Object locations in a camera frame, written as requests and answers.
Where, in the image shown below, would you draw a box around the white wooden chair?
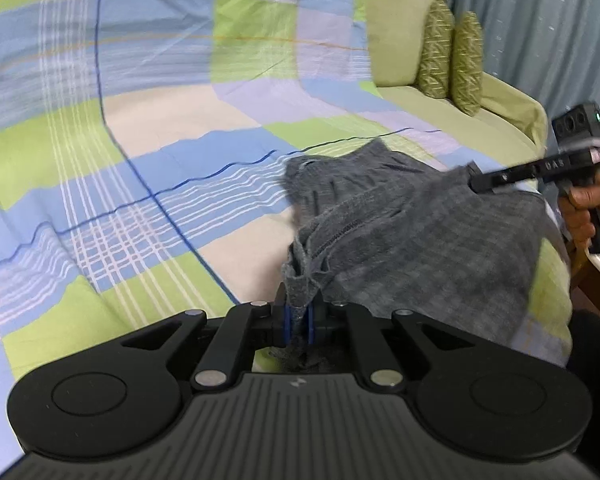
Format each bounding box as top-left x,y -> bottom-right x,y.
567,242 -> 600,317

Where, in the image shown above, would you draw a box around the plaid blue green sheet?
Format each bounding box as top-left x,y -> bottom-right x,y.
0,0 -> 547,474

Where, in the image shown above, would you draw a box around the grey plaid shorts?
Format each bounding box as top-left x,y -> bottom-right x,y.
282,140 -> 568,364

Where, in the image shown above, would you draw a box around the person right hand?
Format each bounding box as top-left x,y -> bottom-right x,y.
558,174 -> 600,249

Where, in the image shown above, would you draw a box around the green zigzag cushion left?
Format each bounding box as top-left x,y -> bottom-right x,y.
416,0 -> 455,99

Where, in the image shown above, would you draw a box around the green zigzag cushion right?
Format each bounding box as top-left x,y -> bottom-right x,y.
451,12 -> 483,116

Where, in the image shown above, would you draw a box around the green covered sofa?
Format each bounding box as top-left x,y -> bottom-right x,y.
360,0 -> 577,361

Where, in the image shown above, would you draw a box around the green zigzag cushion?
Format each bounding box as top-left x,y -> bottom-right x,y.
416,0 -> 455,99
451,12 -> 483,116

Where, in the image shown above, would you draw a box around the blue star curtain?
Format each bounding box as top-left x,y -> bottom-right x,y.
436,0 -> 600,131

